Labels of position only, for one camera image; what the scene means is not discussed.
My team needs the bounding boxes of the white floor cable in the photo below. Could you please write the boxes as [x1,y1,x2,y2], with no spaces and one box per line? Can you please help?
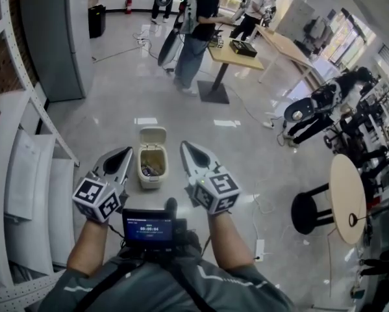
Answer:
[252,179,275,240]

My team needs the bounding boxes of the beige pedal trash bin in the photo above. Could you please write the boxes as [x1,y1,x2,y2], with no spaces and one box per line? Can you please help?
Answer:
[136,144,169,190]

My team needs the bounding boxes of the black bin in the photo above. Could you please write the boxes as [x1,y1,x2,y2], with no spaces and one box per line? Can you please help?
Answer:
[88,4,107,39]

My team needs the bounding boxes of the person's grey shirt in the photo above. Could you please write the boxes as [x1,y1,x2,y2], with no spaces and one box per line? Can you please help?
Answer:
[38,255,295,312]

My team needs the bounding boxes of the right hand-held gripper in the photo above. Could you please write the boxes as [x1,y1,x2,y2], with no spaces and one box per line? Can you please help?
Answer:
[180,140,243,215]

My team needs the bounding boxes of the black ring stand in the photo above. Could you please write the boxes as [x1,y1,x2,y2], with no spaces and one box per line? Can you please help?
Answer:
[348,213,370,229]

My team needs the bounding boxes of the long wooden table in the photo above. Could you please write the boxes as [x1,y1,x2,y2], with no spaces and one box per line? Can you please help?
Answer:
[254,24,315,84]

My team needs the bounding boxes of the grey metal cabinet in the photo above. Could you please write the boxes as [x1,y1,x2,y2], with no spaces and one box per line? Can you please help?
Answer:
[19,0,91,103]

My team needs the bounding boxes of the person's right forearm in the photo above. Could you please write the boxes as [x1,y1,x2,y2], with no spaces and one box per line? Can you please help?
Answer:
[208,210,257,272]

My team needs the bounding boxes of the white shelving unit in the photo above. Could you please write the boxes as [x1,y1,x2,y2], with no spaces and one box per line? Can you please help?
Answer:
[0,0,81,312]

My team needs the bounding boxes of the square wooden pedestal table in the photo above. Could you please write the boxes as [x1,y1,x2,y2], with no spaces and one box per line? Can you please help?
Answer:
[197,37,266,105]

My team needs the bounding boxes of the chest-mounted black monitor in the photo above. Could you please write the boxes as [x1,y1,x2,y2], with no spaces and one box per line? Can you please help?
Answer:
[121,208,188,253]

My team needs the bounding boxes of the clothes rack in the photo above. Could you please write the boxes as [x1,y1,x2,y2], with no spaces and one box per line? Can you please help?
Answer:
[303,8,336,57]

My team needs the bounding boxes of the white lockers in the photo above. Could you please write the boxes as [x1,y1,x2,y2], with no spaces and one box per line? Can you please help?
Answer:
[275,0,316,40]

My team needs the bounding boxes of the black stool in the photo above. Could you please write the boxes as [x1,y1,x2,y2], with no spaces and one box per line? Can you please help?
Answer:
[290,182,334,235]

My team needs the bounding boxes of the white boxy appliance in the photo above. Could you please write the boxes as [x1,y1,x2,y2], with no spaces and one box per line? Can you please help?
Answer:
[4,128,57,222]

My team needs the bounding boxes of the black equipment box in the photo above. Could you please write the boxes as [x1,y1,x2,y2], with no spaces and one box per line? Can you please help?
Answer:
[229,39,258,59]

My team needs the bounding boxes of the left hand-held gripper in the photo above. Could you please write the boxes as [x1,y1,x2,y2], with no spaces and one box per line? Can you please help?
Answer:
[72,146,134,223]

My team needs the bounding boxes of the black chest harness straps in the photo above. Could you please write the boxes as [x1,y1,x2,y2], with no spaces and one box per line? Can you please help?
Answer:
[59,255,214,312]

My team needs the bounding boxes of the round wooden table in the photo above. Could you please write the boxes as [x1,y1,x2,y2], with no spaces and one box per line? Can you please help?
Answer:
[329,153,368,246]

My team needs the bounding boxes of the person's left forearm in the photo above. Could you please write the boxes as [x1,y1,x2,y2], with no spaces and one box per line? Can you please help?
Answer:
[66,218,112,278]

